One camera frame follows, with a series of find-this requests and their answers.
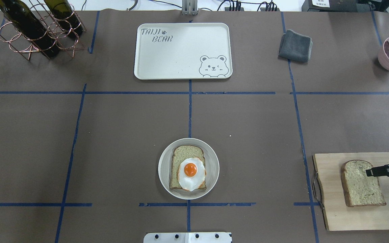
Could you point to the white round plate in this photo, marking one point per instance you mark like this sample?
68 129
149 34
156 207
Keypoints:
212 168

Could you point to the bread slice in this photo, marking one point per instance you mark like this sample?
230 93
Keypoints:
179 155
360 189

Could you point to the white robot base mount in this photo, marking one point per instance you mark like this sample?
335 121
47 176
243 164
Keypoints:
189 237

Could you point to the aluminium frame post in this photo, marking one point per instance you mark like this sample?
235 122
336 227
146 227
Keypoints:
190 7

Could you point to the wooden cutting board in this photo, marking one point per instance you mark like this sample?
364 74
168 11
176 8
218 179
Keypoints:
338 216

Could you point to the white bear serving tray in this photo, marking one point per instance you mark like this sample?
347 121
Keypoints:
183 51

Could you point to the dark wine bottle left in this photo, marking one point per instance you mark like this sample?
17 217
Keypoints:
18 13

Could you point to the copper wire bottle rack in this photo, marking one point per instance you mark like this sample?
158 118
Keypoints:
20 44

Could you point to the grey folded cloth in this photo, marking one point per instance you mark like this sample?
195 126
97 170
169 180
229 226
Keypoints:
295 46

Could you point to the dark wine bottle right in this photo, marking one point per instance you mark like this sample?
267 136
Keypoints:
68 21

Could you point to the dark wine bottle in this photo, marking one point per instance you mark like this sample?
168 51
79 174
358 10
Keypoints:
68 21
18 13

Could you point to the fried egg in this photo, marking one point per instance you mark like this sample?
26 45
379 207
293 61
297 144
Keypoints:
191 174

